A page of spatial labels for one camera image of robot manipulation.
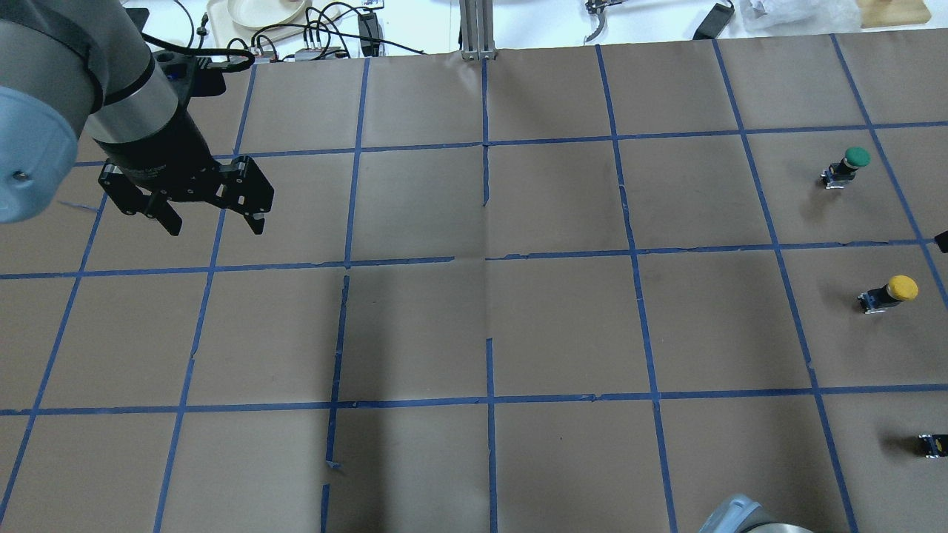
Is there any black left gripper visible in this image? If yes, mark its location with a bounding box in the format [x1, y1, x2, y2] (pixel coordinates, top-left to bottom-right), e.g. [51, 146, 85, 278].
[99, 111, 275, 236]

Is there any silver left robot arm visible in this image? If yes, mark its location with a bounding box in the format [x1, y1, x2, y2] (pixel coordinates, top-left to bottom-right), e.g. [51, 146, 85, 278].
[1, 1, 274, 235]

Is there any green push button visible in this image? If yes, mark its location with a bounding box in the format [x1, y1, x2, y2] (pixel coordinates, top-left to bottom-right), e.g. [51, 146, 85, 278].
[821, 147, 872, 190]

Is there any beige tray with plate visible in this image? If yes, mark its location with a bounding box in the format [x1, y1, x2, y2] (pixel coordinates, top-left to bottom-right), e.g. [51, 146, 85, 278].
[204, 1, 328, 47]

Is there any black power adapter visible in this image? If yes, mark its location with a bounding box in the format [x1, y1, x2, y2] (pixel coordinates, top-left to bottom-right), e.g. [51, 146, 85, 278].
[358, 10, 382, 57]

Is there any metal clamp tool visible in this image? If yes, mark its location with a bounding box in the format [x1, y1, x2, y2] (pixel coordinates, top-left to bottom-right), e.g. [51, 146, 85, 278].
[584, 0, 625, 44]

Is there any black power brick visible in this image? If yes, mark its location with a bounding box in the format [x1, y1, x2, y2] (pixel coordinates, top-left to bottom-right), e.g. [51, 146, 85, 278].
[692, 1, 735, 41]

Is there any aluminium frame post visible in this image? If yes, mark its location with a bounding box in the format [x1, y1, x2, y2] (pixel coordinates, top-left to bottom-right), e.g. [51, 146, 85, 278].
[459, 0, 497, 61]

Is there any small black switch block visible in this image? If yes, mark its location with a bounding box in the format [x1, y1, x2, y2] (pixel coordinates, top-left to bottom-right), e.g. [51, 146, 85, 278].
[916, 433, 948, 458]

